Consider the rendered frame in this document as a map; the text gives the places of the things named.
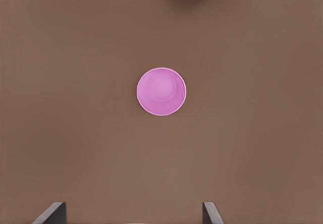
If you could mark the pink bowl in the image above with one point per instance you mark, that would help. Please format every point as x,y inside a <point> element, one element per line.
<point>161,91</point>

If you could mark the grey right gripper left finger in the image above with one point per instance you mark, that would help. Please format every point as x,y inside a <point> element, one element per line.
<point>53,214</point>

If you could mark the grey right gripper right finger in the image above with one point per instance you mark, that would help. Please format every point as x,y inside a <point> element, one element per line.
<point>211,214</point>

